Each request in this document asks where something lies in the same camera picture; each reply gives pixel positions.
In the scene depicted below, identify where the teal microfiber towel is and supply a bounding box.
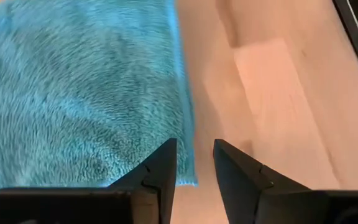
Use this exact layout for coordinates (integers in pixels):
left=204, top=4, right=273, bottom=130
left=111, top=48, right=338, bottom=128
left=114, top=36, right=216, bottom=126
left=0, top=0, right=198, bottom=197

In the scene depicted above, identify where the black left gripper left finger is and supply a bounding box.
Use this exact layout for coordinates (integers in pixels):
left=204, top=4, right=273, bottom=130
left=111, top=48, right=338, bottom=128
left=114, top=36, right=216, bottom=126
left=0, top=138, right=178, bottom=224

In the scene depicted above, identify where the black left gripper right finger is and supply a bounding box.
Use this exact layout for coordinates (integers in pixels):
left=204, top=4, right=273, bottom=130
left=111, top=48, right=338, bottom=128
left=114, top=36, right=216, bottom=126
left=213, top=138, right=358, bottom=224

